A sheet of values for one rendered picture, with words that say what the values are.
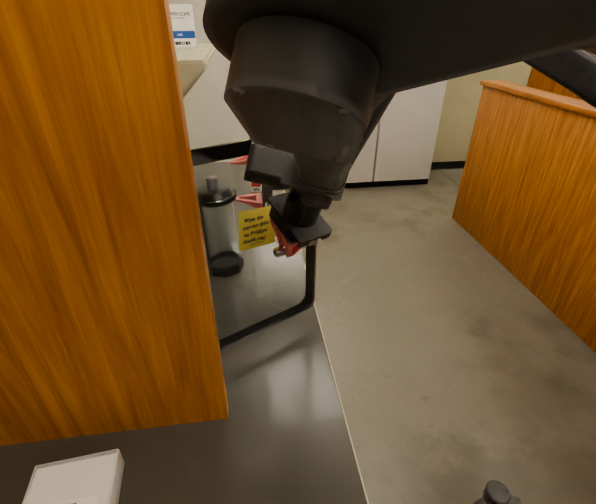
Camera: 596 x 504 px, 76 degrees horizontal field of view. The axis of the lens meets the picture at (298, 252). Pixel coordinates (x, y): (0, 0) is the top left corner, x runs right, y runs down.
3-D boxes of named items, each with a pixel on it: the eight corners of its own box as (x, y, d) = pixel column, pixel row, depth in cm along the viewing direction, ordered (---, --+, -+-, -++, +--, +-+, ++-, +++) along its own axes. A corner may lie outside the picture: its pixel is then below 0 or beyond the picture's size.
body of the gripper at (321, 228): (297, 250, 59) (310, 218, 54) (265, 205, 64) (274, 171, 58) (330, 238, 63) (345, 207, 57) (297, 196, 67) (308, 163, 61)
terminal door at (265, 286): (185, 363, 73) (139, 158, 52) (312, 304, 88) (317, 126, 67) (186, 366, 73) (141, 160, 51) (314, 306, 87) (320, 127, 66)
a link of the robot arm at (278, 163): (332, 209, 47) (348, 139, 47) (240, 187, 45) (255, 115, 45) (315, 211, 59) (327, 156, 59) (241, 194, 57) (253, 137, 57)
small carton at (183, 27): (165, 48, 62) (158, 4, 59) (163, 46, 66) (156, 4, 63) (197, 47, 64) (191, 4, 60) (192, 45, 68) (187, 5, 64)
